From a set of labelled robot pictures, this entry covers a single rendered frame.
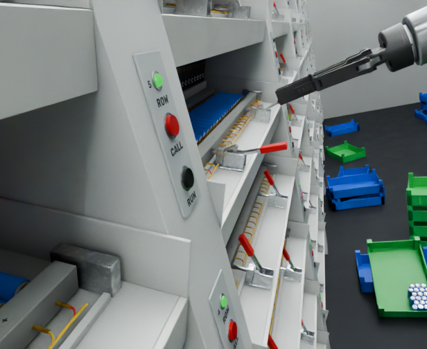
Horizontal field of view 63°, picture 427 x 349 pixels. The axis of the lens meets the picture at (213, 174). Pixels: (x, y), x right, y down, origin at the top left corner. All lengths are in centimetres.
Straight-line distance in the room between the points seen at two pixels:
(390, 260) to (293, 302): 91
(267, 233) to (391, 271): 103
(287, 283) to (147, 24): 72
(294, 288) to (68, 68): 76
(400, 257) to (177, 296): 148
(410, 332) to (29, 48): 149
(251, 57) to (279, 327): 62
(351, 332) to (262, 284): 99
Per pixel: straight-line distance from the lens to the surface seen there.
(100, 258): 27
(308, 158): 167
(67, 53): 20
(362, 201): 233
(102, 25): 23
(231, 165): 48
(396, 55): 68
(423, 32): 68
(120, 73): 23
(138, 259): 27
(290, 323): 80
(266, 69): 90
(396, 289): 164
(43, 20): 19
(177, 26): 34
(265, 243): 67
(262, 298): 56
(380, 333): 154
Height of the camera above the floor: 110
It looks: 19 degrees down
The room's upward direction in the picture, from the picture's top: 15 degrees counter-clockwise
